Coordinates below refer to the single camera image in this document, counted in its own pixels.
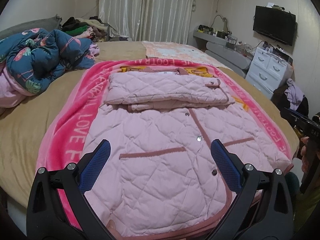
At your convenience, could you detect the white drawer cabinet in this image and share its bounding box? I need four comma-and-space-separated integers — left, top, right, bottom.
245, 47, 293, 100

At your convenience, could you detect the pile of assorted clothes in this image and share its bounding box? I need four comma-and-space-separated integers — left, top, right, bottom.
60, 16, 132, 43

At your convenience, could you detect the blue floral comforter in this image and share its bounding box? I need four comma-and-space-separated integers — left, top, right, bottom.
1, 28, 95, 95

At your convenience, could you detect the person's right hand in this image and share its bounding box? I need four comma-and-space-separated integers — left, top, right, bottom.
300, 137, 310, 173

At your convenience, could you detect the tan bed sheet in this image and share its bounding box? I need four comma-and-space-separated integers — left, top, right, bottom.
1, 42, 299, 207

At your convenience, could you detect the pink quilted jacket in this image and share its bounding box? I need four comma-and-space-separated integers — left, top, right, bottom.
84, 70, 292, 239

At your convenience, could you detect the purple cloth on chair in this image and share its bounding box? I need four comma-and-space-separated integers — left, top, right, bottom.
284, 79, 305, 111

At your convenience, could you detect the pink cartoon fleece blanket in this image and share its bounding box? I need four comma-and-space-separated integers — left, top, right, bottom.
37, 59, 291, 171

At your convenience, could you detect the grey pillow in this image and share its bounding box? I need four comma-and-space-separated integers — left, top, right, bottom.
0, 15, 62, 40

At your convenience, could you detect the black flat screen television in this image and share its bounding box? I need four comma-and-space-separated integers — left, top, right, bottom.
253, 6, 297, 46

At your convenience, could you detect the beige striped curtain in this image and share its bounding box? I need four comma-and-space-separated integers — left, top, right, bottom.
99, 0, 194, 44

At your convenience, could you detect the grey cluttered desk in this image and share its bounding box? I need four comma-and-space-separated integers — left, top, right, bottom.
193, 30, 251, 78

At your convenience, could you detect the peach white patterned blanket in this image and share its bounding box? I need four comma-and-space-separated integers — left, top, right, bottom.
142, 41, 231, 70

